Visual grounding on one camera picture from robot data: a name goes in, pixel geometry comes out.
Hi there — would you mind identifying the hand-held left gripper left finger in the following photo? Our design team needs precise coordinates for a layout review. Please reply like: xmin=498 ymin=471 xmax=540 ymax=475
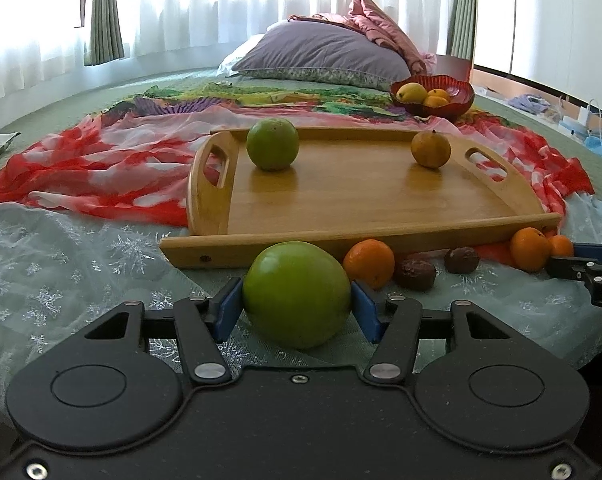
xmin=83 ymin=277 xmax=244 ymax=387

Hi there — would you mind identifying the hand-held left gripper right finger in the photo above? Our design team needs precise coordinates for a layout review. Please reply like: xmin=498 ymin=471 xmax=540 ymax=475
xmin=350 ymin=281 xmax=520 ymax=386

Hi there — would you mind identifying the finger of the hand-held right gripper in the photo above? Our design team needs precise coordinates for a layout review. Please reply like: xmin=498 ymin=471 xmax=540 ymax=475
xmin=547 ymin=256 xmax=602 ymax=282
xmin=572 ymin=240 xmax=602 ymax=264

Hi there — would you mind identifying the small orange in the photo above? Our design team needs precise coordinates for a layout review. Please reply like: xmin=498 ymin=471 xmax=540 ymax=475
xmin=549 ymin=235 xmax=575 ymax=260

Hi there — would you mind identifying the large green apple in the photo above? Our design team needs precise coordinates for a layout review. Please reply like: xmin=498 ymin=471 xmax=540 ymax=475
xmin=242 ymin=241 xmax=354 ymax=350

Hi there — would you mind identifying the wooden tray with handles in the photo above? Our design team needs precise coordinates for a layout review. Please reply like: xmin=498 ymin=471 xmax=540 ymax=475
xmin=159 ymin=126 xmax=564 ymax=271

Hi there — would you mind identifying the round orange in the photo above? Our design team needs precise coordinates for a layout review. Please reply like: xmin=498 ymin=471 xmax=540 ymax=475
xmin=510 ymin=227 xmax=553 ymax=274

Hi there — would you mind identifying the mandarin orange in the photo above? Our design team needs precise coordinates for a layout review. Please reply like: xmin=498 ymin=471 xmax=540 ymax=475
xmin=342 ymin=239 xmax=396 ymax=290

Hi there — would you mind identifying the dark wrinkled passion fruit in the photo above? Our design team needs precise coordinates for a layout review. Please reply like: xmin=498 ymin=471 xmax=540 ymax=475
xmin=444 ymin=246 xmax=480 ymax=275
xmin=393 ymin=255 xmax=438 ymax=292

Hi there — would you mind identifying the light blue cloth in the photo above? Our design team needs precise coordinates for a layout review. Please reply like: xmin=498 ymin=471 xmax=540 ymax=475
xmin=508 ymin=93 xmax=552 ymax=114

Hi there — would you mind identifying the white snowflake lace cloth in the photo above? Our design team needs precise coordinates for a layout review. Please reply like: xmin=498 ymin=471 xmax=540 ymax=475
xmin=0 ymin=191 xmax=602 ymax=408

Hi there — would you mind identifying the yellowish orange with stem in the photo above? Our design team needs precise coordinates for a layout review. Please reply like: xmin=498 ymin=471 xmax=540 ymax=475
xmin=411 ymin=129 xmax=452 ymax=169

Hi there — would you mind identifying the red and white floral scarf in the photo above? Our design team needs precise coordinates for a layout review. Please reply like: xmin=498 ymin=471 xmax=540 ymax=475
xmin=0 ymin=82 xmax=596 ymax=267

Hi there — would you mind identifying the red glass bowl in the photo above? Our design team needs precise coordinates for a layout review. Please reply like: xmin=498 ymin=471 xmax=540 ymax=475
xmin=389 ymin=75 xmax=476 ymax=122

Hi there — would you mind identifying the dark wooden headboard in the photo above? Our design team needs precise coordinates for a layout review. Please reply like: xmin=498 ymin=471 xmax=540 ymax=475
xmin=433 ymin=55 xmax=474 ymax=86

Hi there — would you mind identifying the yellow mango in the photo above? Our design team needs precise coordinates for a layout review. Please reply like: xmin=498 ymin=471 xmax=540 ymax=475
xmin=397 ymin=83 xmax=428 ymax=104

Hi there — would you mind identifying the white pillow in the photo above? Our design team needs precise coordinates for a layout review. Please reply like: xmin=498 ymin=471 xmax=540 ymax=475
xmin=216 ymin=34 xmax=266 ymax=79

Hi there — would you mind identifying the purple pillow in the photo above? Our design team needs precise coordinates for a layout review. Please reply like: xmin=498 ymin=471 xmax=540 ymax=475
xmin=231 ymin=20 xmax=422 ymax=92

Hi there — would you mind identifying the green curtain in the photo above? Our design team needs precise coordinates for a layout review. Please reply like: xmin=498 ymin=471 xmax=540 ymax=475
xmin=83 ymin=0 xmax=127 ymax=67
xmin=448 ymin=0 xmax=480 ymax=62

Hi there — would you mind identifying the pink quilt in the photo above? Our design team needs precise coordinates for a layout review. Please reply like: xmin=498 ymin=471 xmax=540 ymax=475
xmin=287 ymin=0 xmax=438 ymax=77

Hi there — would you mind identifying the white sheer curtain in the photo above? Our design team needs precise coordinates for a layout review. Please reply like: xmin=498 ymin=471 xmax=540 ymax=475
xmin=0 ymin=0 xmax=462 ymax=98

